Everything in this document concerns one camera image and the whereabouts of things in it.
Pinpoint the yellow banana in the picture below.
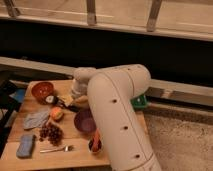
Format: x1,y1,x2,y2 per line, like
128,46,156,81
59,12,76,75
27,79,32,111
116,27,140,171
61,95,89,108

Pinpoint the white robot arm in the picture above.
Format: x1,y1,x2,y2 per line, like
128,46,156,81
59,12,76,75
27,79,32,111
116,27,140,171
72,64,162,171

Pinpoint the yellow red apple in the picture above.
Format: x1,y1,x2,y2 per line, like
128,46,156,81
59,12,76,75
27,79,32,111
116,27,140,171
50,107,64,121

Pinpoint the purple bowl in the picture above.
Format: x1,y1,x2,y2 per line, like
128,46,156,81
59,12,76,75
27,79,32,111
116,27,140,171
74,109,96,134

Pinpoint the red bowl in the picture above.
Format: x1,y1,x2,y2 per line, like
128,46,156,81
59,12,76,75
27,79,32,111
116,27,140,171
31,82,54,101

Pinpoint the red grapes bunch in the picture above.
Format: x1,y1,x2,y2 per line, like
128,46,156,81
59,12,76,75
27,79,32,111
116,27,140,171
39,122,63,146

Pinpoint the grey cloth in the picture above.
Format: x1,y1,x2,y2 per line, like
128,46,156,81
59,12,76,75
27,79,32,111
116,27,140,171
23,108,50,130

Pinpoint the orange carrot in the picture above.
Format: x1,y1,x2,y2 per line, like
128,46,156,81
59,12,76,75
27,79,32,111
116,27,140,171
92,129,100,152

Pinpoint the dark cup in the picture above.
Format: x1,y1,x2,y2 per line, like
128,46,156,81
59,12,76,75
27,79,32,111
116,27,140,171
88,139,102,154

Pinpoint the metal spoon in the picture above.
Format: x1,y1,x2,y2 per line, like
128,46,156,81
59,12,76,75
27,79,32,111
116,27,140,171
40,145,74,153

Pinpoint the blue object at table edge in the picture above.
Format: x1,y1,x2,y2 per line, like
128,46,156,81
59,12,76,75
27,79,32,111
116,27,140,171
11,88,26,103

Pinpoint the green plastic tray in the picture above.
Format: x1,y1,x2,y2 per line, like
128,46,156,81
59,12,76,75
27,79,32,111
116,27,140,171
131,94,147,110

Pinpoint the black chair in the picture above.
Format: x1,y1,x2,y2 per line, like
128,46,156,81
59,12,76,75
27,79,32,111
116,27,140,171
0,70,20,156

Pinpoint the blue sponge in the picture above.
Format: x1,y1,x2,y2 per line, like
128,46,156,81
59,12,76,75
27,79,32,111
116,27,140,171
16,134,36,158

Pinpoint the black handled utensil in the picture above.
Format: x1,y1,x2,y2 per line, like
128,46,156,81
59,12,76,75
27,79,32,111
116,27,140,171
45,95,79,112

